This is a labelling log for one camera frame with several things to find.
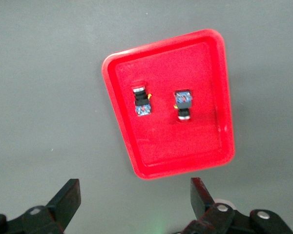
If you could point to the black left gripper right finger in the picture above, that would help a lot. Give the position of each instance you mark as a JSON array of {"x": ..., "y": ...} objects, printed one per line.
[{"x": 202, "y": 202}]

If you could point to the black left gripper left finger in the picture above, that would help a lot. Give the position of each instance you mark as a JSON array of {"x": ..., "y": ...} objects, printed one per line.
[{"x": 66, "y": 202}]

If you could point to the red mushroom push button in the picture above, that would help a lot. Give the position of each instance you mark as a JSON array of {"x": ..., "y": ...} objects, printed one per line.
[
  {"x": 183, "y": 102},
  {"x": 141, "y": 102}
]

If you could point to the red plastic tray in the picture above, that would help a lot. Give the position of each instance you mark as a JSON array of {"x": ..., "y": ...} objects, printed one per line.
[{"x": 175, "y": 141}]

